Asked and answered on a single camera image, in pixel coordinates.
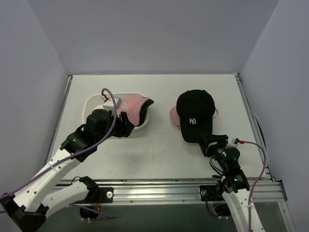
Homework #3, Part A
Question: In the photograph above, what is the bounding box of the black baseball cap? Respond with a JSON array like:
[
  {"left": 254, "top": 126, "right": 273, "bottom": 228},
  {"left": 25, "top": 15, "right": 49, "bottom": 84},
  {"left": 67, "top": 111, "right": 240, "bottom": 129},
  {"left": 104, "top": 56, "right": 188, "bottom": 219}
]
[{"left": 176, "top": 89, "right": 215, "bottom": 144}]

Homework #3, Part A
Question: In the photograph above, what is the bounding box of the pink cap with white logo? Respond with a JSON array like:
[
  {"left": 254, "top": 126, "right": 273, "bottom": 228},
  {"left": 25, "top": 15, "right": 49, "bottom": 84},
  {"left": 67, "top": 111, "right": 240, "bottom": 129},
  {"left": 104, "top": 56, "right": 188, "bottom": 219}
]
[{"left": 118, "top": 95, "right": 148, "bottom": 126}]

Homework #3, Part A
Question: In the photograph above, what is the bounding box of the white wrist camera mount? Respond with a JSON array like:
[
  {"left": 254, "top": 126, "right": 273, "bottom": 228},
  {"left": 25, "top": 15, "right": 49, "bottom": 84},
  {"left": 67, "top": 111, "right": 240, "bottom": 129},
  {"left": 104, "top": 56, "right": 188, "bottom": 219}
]
[
  {"left": 227, "top": 138, "right": 244, "bottom": 147},
  {"left": 101, "top": 95, "right": 122, "bottom": 117}
]

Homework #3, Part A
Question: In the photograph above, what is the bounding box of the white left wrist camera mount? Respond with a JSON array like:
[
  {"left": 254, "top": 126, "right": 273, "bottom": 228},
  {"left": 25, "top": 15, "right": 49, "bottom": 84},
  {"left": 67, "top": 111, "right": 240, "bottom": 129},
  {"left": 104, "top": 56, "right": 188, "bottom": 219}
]
[{"left": 101, "top": 95, "right": 122, "bottom": 117}]

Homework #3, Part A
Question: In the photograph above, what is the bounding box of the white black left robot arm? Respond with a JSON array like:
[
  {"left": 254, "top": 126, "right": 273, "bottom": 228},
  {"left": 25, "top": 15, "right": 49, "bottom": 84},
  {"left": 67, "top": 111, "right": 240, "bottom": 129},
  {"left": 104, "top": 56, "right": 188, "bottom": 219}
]
[{"left": 0, "top": 109, "right": 135, "bottom": 232}]

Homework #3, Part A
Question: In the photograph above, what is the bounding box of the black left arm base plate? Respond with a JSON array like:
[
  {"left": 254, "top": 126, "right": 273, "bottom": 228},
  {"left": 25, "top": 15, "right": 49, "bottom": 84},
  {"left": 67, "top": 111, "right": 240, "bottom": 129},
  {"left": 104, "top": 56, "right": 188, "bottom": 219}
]
[{"left": 79, "top": 187, "right": 114, "bottom": 203}]

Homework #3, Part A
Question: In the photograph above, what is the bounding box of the dark green baseball cap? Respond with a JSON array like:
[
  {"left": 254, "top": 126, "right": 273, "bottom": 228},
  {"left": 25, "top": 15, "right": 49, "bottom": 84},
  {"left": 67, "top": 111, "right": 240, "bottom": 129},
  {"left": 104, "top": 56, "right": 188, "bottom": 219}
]
[{"left": 134, "top": 97, "right": 154, "bottom": 126}]

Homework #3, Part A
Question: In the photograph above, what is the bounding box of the white perforated plastic basket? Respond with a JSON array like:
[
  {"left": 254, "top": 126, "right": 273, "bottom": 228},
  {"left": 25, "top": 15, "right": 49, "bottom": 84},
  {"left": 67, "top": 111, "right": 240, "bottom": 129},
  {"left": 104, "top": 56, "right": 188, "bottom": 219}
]
[{"left": 82, "top": 93, "right": 149, "bottom": 132}]

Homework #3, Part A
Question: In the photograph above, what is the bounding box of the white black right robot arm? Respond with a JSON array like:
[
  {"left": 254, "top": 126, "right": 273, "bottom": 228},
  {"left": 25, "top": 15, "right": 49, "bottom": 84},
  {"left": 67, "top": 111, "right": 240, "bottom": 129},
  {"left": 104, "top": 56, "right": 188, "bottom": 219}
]
[{"left": 199, "top": 132, "right": 266, "bottom": 232}]

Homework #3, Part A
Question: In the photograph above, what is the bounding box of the plain pink baseball cap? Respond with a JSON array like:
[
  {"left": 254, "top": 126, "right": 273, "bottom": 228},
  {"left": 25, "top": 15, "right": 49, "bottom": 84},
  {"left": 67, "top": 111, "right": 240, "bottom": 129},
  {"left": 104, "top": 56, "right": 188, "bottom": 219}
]
[{"left": 169, "top": 106, "right": 219, "bottom": 126}]

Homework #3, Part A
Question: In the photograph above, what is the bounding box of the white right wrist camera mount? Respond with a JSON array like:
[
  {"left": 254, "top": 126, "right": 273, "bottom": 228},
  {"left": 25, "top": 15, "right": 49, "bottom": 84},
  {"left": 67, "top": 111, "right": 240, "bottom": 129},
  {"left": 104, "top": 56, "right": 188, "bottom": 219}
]
[{"left": 227, "top": 138, "right": 244, "bottom": 147}]

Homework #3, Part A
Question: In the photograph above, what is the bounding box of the aluminium mounting rail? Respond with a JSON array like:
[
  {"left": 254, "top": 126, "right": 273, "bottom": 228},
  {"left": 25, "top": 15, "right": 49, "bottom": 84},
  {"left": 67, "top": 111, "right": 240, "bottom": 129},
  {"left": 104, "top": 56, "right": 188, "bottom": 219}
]
[{"left": 53, "top": 177, "right": 288, "bottom": 207}]

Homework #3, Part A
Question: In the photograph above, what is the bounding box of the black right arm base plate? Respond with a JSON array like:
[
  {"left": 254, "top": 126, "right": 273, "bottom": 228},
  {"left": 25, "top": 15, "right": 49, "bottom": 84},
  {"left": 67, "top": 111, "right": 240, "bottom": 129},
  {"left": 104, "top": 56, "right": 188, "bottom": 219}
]
[{"left": 199, "top": 185, "right": 224, "bottom": 202}]

